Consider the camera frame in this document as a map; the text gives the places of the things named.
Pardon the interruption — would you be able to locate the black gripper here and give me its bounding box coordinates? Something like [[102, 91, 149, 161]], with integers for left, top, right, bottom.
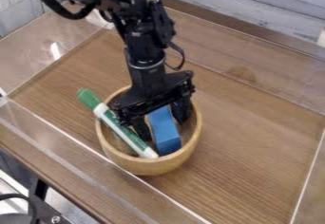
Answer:
[[112, 51, 195, 141]]

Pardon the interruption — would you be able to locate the blue rectangular block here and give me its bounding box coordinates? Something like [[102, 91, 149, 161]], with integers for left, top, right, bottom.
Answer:
[[149, 106, 183, 156]]

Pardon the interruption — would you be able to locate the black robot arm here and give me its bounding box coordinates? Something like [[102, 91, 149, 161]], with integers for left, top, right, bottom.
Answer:
[[42, 0, 195, 140]]

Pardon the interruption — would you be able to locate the brown wooden bowl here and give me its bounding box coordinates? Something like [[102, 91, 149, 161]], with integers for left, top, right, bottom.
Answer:
[[96, 101, 204, 176]]

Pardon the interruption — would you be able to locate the green and white marker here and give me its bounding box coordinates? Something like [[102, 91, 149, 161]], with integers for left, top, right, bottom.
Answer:
[[78, 88, 160, 159]]

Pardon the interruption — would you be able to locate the clear acrylic tray wall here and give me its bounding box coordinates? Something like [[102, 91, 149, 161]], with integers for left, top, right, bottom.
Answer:
[[0, 0, 325, 224]]

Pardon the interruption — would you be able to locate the black table leg frame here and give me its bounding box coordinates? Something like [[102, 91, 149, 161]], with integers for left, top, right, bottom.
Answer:
[[29, 178, 73, 224]]

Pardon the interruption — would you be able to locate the black cable bottom left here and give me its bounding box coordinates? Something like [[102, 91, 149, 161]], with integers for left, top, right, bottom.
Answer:
[[0, 193, 43, 224]]

